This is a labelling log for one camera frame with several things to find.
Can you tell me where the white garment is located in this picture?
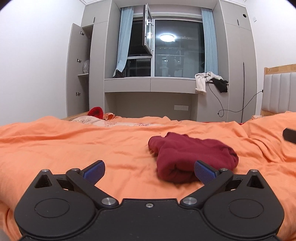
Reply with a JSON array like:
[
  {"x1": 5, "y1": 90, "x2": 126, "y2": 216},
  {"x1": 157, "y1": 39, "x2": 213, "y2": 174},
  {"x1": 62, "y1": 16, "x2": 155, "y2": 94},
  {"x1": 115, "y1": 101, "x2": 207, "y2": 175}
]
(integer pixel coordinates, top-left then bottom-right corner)
[{"x1": 195, "y1": 72, "x2": 223, "y2": 94}]

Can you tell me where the padded wooden headboard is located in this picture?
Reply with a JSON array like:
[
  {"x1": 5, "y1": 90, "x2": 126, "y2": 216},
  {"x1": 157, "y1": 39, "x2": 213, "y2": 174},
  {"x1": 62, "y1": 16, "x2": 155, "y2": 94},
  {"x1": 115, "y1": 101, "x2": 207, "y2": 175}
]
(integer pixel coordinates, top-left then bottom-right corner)
[{"x1": 260, "y1": 64, "x2": 296, "y2": 116}]

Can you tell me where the black garment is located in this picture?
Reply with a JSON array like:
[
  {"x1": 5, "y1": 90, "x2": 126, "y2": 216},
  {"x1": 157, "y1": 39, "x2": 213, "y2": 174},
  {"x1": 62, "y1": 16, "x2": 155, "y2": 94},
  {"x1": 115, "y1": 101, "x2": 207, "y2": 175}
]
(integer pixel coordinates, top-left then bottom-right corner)
[{"x1": 211, "y1": 78, "x2": 229, "y2": 94}]

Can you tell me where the dark red shirt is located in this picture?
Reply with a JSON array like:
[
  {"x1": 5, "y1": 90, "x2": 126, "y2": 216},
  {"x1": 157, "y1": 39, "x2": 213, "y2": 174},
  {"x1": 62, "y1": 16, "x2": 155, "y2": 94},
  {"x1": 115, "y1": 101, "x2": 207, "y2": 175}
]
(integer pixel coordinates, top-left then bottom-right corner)
[{"x1": 148, "y1": 132, "x2": 239, "y2": 183}]

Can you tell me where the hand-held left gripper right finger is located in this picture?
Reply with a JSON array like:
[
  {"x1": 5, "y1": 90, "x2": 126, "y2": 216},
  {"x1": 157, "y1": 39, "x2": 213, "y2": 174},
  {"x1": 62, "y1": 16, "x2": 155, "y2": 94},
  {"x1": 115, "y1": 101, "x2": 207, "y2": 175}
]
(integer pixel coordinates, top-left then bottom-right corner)
[{"x1": 180, "y1": 160, "x2": 269, "y2": 208}]

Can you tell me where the orange bed sheet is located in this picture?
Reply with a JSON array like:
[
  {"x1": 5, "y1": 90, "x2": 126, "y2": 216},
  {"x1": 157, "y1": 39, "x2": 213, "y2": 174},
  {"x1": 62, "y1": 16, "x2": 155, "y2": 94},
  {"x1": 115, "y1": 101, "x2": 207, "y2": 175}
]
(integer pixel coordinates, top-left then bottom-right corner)
[{"x1": 0, "y1": 111, "x2": 296, "y2": 241}]

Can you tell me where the black cable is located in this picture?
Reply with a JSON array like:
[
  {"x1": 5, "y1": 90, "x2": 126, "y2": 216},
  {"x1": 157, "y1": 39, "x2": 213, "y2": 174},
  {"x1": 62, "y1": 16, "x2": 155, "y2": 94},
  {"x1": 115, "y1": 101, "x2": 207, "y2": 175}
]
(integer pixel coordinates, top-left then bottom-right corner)
[{"x1": 206, "y1": 80, "x2": 264, "y2": 117}]

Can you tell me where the pink floral cloth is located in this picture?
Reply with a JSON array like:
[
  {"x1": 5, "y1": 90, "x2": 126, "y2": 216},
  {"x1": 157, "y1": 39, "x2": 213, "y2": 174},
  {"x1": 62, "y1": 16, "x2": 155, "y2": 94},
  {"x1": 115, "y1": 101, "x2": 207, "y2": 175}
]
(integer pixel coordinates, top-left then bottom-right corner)
[{"x1": 70, "y1": 116, "x2": 164, "y2": 127}]

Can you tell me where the red knit hat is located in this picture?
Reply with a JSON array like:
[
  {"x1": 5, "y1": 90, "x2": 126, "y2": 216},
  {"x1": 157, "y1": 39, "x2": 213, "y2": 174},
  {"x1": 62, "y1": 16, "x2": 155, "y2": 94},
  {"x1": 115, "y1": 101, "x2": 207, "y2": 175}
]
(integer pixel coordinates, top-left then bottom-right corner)
[{"x1": 87, "y1": 107, "x2": 104, "y2": 119}]

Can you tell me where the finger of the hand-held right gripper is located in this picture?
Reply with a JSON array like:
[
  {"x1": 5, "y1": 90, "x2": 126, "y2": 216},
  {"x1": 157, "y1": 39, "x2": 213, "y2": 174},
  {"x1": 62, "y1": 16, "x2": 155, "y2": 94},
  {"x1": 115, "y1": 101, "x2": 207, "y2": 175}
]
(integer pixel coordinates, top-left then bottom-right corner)
[{"x1": 282, "y1": 127, "x2": 296, "y2": 144}]

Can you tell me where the window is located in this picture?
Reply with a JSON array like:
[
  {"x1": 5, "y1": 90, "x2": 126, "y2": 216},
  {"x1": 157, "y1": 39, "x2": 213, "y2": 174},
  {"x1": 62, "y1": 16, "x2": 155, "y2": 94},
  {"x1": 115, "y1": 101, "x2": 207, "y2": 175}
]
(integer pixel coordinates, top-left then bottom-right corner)
[{"x1": 126, "y1": 3, "x2": 206, "y2": 78}]

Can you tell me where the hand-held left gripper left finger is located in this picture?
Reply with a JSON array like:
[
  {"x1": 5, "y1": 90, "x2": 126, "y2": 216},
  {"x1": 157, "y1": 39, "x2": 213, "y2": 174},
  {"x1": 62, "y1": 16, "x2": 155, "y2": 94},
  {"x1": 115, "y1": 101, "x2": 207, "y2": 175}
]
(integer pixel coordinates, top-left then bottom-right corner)
[{"x1": 33, "y1": 160, "x2": 119, "y2": 208}]

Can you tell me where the light blue curtain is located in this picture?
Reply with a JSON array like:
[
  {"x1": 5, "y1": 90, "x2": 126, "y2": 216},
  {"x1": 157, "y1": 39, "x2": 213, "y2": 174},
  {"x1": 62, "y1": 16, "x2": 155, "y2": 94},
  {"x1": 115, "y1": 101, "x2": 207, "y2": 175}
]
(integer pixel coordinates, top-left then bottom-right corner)
[
  {"x1": 113, "y1": 6, "x2": 134, "y2": 78},
  {"x1": 201, "y1": 8, "x2": 218, "y2": 76}
]

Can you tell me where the grey built-in wardrobe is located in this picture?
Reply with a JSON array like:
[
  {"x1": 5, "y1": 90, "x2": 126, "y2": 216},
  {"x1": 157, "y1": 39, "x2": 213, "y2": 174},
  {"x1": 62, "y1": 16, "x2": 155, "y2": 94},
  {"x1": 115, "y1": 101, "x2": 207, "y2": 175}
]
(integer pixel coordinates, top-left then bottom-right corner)
[{"x1": 67, "y1": 0, "x2": 257, "y2": 123}]

